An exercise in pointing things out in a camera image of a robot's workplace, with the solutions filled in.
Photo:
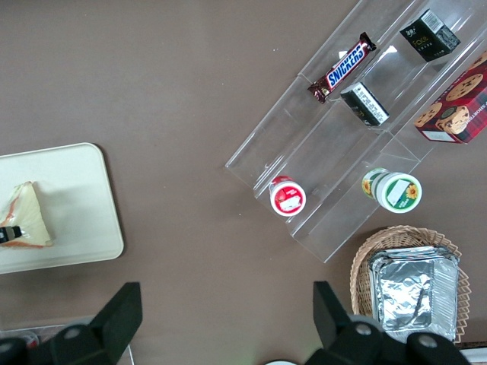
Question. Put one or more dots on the black carton with Face print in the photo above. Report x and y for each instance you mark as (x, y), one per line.
(428, 38)

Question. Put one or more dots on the clear acrylic stepped shelf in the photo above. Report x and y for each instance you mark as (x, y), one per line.
(331, 152)

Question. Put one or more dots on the Snickers chocolate bar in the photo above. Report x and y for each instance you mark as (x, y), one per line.
(344, 68)

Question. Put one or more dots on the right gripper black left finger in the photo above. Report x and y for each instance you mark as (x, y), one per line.
(118, 315)

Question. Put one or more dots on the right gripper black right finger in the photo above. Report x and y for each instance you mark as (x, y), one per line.
(331, 315)

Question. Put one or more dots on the triangular sandwich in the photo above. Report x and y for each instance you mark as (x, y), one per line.
(28, 213)

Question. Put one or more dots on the light tan wicker basket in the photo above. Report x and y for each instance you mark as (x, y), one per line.
(361, 266)

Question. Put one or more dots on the black carton with white label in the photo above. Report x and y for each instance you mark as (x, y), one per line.
(365, 104)

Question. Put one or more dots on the stacked aluminium foil trays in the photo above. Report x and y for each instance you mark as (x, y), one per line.
(407, 292)

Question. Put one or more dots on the red plaid cookie box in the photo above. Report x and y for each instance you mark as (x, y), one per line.
(456, 110)

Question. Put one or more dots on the green white sunflower cup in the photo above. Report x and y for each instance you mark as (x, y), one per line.
(397, 192)

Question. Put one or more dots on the white rectangular snack bin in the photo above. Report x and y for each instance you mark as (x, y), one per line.
(475, 355)

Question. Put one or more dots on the cream plastic tray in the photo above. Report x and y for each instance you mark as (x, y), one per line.
(76, 197)

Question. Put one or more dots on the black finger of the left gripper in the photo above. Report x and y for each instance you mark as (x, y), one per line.
(9, 233)

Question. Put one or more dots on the red white yogurt cup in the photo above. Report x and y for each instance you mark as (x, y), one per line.
(288, 197)

